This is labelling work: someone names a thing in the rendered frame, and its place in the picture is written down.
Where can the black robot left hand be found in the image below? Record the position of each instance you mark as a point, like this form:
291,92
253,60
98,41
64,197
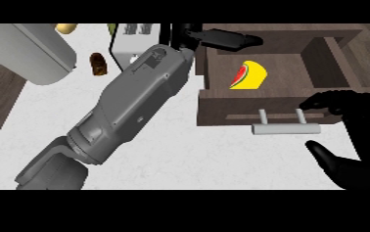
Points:
226,40

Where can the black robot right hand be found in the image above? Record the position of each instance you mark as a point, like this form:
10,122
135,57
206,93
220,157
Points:
356,174

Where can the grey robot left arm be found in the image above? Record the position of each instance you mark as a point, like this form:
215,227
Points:
131,95

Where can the brown wooden open drawer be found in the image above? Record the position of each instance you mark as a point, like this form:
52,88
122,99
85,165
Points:
284,69

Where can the brown wooden drawer front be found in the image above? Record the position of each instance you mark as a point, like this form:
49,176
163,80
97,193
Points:
226,107

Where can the white box appliance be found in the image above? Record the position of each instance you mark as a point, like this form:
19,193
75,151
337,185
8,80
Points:
126,46

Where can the green vegetable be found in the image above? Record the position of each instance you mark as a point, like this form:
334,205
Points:
111,27

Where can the brown bread piece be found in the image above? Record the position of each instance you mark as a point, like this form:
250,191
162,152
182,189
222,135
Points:
100,64

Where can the pale yellow round food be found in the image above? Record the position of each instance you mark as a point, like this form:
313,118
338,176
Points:
67,28

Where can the pale grey rounded appliance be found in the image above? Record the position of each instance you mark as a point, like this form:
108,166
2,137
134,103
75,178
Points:
35,51

